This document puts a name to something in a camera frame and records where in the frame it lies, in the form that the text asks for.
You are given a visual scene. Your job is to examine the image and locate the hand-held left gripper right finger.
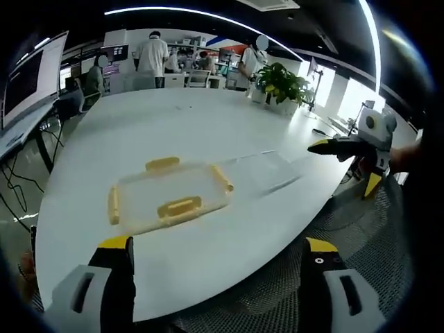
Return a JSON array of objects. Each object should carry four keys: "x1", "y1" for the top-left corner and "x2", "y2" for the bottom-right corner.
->
[{"x1": 299, "y1": 237, "x2": 386, "y2": 327}]

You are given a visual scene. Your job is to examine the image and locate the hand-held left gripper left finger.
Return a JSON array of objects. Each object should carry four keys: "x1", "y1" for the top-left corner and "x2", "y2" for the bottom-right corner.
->
[{"x1": 43, "y1": 234, "x2": 137, "y2": 325}]

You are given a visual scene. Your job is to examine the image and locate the clear lid with yellow buckles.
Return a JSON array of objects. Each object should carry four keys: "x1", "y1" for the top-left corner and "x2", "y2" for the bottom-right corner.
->
[{"x1": 107, "y1": 155, "x2": 235, "y2": 236}]

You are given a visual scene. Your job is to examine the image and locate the metal monitor stand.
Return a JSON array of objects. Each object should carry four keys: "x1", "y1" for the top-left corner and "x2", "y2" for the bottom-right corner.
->
[{"x1": 307, "y1": 57, "x2": 326, "y2": 112}]

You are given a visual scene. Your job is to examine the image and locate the green potted plant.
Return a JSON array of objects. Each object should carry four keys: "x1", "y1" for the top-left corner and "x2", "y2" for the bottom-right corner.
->
[{"x1": 250, "y1": 62, "x2": 315, "y2": 116}]

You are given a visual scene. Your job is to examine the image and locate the ceiling light strip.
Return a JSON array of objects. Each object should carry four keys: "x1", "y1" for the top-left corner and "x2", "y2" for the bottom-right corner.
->
[
  {"x1": 358, "y1": 0, "x2": 383, "y2": 96},
  {"x1": 103, "y1": 8, "x2": 303, "y2": 60}
]

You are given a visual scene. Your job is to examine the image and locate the white chair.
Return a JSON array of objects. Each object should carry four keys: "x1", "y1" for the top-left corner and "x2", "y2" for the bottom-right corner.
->
[{"x1": 186, "y1": 69, "x2": 213, "y2": 89}]

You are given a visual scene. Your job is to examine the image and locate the grey side desk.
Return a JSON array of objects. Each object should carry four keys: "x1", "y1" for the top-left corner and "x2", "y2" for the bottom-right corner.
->
[{"x1": 0, "y1": 102, "x2": 62, "y2": 174}]

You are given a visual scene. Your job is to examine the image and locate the grey office chair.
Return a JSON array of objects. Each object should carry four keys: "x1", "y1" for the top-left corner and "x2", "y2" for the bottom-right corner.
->
[{"x1": 72, "y1": 76, "x2": 101, "y2": 115}]

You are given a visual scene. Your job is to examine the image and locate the large computer monitor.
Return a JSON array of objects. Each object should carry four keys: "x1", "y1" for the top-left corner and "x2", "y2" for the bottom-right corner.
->
[{"x1": 1, "y1": 30, "x2": 70, "y2": 131}]

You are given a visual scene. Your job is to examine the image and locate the black floor cable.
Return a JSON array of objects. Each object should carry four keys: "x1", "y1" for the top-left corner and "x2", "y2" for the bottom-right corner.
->
[{"x1": 0, "y1": 117, "x2": 65, "y2": 233}]

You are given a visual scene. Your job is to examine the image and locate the dark wall screen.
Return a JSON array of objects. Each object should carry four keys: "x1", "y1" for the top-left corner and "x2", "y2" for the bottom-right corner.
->
[{"x1": 103, "y1": 44, "x2": 130, "y2": 76}]

